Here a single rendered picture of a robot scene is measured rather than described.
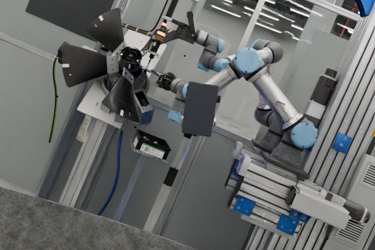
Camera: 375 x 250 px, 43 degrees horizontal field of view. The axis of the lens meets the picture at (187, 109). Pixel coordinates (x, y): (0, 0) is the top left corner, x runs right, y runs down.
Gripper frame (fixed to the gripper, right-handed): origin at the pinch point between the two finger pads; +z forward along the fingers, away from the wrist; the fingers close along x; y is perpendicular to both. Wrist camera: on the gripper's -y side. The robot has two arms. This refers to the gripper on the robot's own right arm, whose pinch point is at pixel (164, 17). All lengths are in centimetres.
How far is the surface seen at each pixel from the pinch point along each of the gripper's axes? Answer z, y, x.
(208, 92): -24, 26, -88
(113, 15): 26.6, 9.5, 15.8
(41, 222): 9, 58, -175
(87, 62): 27.7, 38.2, -4.9
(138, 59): 4.0, 26.2, -5.0
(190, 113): -20, 36, -88
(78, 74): 29, 46, -6
